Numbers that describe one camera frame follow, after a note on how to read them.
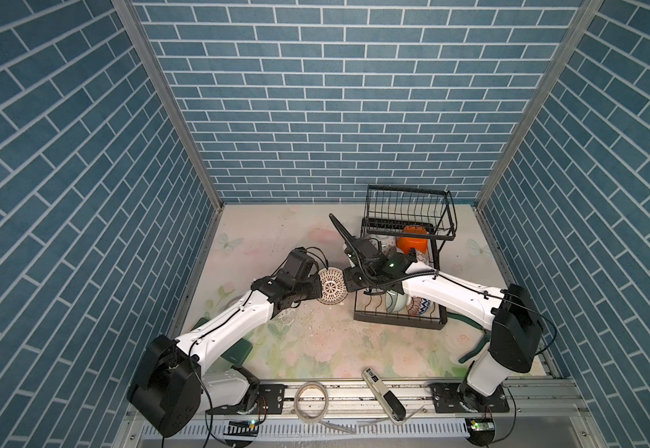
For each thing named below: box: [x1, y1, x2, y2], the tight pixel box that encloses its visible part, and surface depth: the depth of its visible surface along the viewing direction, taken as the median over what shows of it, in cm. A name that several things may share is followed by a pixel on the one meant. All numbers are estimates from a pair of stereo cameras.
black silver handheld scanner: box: [362, 367, 407, 425], surface depth 72 cm
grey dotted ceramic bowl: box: [317, 266, 349, 306], surface depth 86 cm
